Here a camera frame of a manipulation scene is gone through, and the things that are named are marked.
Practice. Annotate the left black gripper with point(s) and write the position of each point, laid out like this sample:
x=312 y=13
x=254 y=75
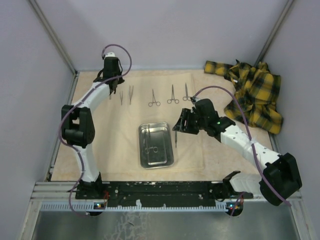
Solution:
x=120 y=80

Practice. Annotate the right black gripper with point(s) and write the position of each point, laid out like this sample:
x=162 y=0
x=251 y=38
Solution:
x=180 y=126

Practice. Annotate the steel surgical scissors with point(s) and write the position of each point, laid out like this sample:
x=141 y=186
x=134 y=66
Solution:
x=186 y=97

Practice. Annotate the short steel tweezers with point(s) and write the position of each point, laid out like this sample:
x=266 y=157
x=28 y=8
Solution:
x=121 y=95

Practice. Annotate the long steel tweezers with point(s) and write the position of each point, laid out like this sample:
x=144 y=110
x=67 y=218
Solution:
x=131 y=90

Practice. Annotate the steel hemostat forceps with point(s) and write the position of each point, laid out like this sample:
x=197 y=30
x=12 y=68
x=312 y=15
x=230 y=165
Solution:
x=154 y=102

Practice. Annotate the steel instrument tray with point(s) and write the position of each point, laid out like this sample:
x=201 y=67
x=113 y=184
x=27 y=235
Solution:
x=155 y=134

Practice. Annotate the beige cloth wrap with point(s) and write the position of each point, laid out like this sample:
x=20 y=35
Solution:
x=116 y=142

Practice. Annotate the steel clamp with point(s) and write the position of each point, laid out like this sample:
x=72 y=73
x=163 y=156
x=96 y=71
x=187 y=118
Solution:
x=153 y=149

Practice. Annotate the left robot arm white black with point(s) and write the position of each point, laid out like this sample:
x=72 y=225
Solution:
x=77 y=130

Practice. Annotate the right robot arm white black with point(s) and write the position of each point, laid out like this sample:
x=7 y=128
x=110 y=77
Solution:
x=278 y=174

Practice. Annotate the yellow plaid shirt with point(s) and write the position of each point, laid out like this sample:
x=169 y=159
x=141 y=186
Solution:
x=256 y=91

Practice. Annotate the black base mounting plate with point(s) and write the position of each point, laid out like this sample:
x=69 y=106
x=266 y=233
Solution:
x=158 y=201

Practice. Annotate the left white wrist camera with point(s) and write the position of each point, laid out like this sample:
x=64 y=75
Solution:
x=108 y=54

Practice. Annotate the left aluminium corner post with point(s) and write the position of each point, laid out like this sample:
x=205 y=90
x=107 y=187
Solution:
x=52 y=35

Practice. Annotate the aluminium corner post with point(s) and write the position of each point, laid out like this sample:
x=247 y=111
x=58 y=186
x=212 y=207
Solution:
x=274 y=31
x=52 y=35

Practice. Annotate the right aluminium corner post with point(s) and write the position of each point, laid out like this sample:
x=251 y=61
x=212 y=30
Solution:
x=274 y=31

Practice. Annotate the aluminium front rail frame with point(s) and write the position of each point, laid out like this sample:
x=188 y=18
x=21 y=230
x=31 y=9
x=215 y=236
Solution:
x=114 y=189

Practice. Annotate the white slotted cable duct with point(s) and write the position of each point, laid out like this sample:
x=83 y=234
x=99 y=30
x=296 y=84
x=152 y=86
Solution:
x=78 y=206

